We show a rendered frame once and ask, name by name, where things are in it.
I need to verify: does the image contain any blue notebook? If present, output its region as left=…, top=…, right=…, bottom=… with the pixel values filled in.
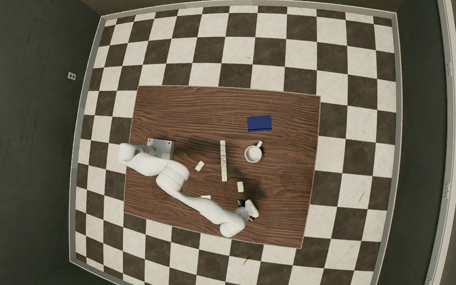
left=247, top=116, right=272, bottom=132

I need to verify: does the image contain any white mug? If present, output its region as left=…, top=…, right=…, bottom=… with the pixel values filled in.
left=245, top=141, right=263, bottom=163

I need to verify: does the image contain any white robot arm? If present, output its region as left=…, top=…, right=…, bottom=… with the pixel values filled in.
left=117, top=143, right=259, bottom=238

